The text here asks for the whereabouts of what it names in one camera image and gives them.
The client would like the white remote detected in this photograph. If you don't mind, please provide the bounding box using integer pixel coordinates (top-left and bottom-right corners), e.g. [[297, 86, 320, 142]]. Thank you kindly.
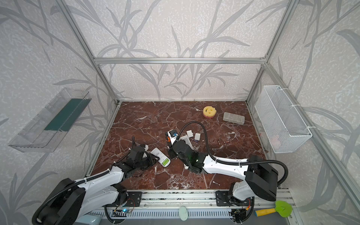
[[180, 135, 194, 150], [151, 148, 171, 167]]

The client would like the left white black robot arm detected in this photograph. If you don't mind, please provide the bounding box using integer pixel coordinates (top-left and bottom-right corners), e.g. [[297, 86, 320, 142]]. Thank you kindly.
[[32, 146, 159, 225]]

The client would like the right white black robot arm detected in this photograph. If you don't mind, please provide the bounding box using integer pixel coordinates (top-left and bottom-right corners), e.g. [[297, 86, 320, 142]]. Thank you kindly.
[[169, 138, 288, 202]]

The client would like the yellow smiley sponge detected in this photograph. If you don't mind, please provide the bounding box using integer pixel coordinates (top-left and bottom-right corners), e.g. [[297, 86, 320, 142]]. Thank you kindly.
[[203, 106, 217, 118]]

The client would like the pale green oval object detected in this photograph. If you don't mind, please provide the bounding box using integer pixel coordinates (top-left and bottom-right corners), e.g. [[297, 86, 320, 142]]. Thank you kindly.
[[179, 206, 188, 221]]

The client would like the small circuit board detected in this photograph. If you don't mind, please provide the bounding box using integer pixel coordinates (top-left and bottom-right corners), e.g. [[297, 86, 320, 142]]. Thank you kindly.
[[113, 208, 134, 217]]

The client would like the clear plastic box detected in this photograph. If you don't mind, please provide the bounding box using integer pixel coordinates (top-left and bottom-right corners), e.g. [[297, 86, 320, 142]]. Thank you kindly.
[[223, 112, 245, 125]]

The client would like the green yellow toy spatula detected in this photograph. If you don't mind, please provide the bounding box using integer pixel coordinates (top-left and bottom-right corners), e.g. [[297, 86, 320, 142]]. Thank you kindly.
[[255, 201, 293, 218]]

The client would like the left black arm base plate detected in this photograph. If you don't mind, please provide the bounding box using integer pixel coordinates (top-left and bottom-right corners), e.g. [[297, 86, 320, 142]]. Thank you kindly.
[[113, 191, 142, 207]]

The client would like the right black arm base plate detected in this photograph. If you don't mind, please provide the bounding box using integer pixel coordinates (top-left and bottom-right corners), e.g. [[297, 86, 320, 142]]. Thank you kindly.
[[215, 190, 251, 207]]

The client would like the right black cable conduit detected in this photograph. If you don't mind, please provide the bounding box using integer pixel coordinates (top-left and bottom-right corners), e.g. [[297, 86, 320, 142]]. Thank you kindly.
[[178, 120, 289, 186]]

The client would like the white wire basket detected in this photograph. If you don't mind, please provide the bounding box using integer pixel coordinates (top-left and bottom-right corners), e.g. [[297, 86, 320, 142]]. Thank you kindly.
[[255, 85, 312, 153]]

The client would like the clear plastic wall shelf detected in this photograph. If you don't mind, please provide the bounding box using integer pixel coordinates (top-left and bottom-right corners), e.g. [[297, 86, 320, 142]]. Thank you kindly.
[[8, 88, 92, 153]]

